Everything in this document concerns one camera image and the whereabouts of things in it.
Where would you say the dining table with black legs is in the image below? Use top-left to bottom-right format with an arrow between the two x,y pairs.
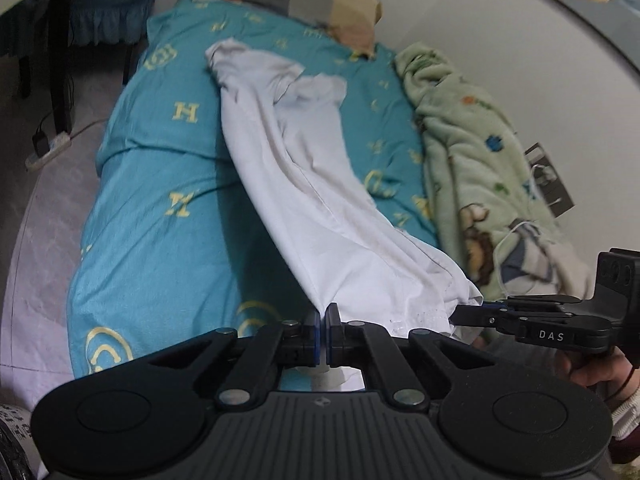
0,0 -> 86,137

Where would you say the green fleece cartoon blanket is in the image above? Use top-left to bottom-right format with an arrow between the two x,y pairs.
394,42 -> 597,312

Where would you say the person's right forearm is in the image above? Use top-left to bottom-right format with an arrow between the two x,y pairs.
607,367 -> 640,467

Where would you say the white printed t-shirt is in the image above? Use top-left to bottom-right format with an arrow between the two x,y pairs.
205,37 -> 484,393

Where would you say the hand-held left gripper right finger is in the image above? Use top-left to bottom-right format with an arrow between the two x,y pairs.
324,302 -> 495,407

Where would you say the white printed sack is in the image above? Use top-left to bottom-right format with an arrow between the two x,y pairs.
0,402 -> 39,480

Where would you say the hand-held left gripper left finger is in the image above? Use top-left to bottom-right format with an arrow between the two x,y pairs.
149,307 -> 323,407

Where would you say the person's right hand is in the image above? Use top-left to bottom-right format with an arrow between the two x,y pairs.
555,346 -> 639,391

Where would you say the white power strip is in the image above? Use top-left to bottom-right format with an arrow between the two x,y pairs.
25,132 -> 74,171

